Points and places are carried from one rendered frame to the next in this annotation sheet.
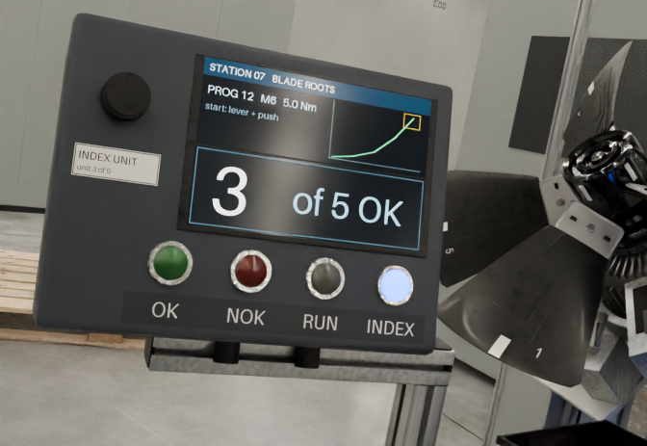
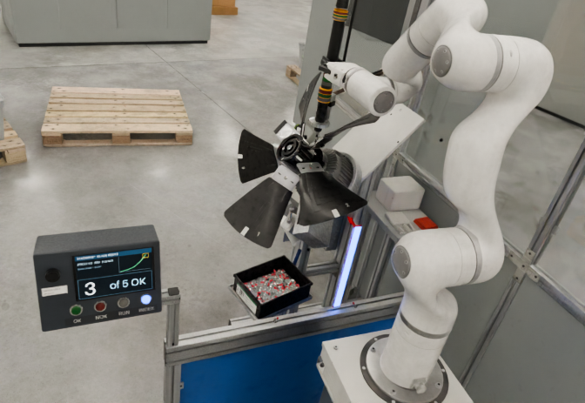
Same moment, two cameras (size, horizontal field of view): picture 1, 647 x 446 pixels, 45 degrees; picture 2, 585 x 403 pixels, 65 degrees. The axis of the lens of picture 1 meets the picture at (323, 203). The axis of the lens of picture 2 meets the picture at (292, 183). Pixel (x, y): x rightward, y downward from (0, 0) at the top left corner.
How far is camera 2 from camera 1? 0.83 m
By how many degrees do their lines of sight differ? 24
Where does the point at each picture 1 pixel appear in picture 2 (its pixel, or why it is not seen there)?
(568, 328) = (271, 223)
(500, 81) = not seen: outside the picture
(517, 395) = not seen: hidden behind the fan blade
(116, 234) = (58, 306)
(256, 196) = (98, 287)
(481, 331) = (238, 224)
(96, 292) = (57, 321)
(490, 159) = (325, 26)
